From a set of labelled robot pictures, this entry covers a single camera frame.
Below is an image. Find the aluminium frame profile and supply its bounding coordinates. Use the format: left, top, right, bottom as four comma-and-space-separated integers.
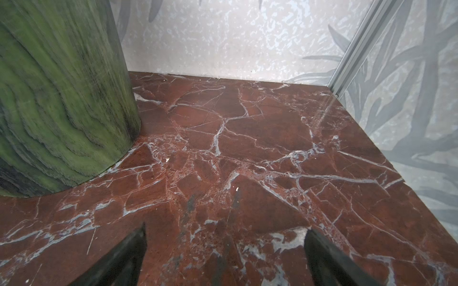
328, 0, 403, 96

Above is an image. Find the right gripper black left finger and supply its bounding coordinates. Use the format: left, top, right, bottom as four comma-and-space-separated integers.
70, 224, 147, 286

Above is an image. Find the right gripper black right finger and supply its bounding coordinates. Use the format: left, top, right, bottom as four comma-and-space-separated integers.
304, 230, 380, 286

